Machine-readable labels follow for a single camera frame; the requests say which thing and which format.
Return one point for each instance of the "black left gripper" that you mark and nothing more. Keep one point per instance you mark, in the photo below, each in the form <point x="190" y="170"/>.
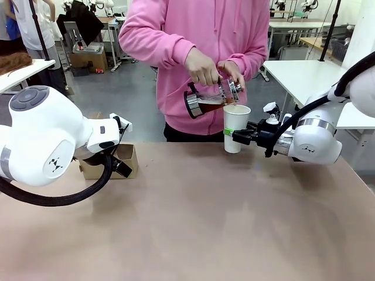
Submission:
<point x="93" y="158"/>

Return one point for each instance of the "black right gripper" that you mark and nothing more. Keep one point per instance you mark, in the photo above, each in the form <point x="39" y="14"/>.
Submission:
<point x="268" y="136"/>

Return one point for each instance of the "brown cardboard cup carrier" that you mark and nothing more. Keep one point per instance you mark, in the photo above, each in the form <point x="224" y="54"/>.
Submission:
<point x="129" y="155"/>

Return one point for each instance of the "white paper cup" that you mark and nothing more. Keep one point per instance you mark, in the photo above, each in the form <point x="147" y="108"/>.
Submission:
<point x="235" y="123"/>

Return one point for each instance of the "glass French press pitcher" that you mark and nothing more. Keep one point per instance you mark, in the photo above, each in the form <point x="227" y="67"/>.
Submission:
<point x="205" y="106"/>

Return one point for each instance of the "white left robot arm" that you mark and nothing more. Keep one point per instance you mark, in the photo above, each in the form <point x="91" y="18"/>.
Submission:
<point x="44" y="131"/>

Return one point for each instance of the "person's right forearm pink sleeve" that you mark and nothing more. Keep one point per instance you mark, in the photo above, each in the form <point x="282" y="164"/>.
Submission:
<point x="155" y="48"/>

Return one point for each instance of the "person's left forearm pink sleeve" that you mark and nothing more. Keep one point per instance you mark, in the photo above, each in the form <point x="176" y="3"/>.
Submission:
<point x="255" y="58"/>

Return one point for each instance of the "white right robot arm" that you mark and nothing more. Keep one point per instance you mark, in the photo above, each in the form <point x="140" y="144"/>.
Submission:
<point x="316" y="143"/>

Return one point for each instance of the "person's left hand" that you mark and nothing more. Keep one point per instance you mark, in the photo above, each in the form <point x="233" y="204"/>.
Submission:
<point x="233" y="70"/>

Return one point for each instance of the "person's right hand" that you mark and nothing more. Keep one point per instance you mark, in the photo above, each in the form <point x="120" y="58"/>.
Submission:
<point x="203" y="67"/>

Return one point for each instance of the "person in pink sweater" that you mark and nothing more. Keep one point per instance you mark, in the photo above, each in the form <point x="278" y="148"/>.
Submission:
<point x="181" y="136"/>

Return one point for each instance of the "large white work table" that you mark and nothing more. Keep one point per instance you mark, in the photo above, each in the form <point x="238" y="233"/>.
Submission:
<point x="307" y="76"/>

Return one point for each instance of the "grey floor crate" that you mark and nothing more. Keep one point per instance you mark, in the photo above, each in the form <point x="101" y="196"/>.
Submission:
<point x="80" y="72"/>

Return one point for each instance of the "wooden background table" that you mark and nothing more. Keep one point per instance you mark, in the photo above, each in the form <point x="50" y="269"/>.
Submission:
<point x="315" y="42"/>

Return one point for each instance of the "cardboard box on floor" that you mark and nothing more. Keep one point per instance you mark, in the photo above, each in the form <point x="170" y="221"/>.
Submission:
<point x="88" y="61"/>

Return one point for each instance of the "white background desk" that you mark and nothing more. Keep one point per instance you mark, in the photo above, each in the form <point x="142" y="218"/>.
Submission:
<point x="293" y="24"/>

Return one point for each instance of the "grey plastic case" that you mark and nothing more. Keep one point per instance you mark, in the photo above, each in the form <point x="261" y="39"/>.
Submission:
<point x="90" y="48"/>

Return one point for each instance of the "pink hoodie torso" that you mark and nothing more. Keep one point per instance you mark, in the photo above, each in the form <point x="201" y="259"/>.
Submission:
<point x="181" y="26"/>

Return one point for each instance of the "black stand pole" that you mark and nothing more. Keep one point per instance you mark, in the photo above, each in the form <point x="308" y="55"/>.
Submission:
<point x="329" y="29"/>
<point x="41" y="38"/>

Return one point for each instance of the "white side table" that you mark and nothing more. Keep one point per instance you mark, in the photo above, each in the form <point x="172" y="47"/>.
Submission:
<point x="26" y="71"/>

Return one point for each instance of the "brown furry cloth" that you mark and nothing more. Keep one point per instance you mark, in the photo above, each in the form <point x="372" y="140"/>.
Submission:
<point x="14" y="62"/>

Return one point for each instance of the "black hanging cloth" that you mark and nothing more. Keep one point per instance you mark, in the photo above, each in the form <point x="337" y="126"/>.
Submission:
<point x="82" y="20"/>

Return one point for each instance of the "bystander in white clothes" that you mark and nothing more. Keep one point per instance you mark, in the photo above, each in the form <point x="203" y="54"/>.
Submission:
<point x="26" y="26"/>

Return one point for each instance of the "bystander in blue top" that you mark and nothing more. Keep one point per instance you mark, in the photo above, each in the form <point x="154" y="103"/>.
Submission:
<point x="11" y="26"/>

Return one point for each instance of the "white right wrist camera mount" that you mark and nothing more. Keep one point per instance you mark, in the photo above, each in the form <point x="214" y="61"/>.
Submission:
<point x="271" y="106"/>

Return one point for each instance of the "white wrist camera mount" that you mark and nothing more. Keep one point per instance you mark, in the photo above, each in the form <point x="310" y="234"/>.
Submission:
<point x="124" y="124"/>
<point x="271" y="106"/>

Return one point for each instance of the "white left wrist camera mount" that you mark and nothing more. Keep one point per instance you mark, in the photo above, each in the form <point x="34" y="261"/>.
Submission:
<point x="124" y="124"/>

